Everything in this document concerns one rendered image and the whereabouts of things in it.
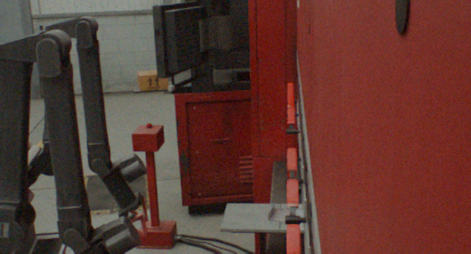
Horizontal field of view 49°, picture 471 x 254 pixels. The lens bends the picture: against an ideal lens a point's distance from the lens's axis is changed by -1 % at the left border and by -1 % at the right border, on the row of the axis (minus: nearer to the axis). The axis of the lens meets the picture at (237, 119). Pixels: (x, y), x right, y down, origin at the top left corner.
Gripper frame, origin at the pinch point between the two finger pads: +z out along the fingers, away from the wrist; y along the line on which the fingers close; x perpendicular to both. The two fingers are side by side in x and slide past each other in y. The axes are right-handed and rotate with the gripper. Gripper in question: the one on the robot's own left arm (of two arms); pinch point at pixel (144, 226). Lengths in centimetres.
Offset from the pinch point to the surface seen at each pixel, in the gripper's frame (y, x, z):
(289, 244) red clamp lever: -72, -39, -14
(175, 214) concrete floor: 219, 38, 92
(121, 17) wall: 689, 44, -45
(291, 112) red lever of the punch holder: 7, -56, -6
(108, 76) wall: 689, 110, 24
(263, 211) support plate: 2.3, -33.0, 16.4
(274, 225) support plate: -7.8, -34.3, 17.0
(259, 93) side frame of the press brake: 84, -54, 5
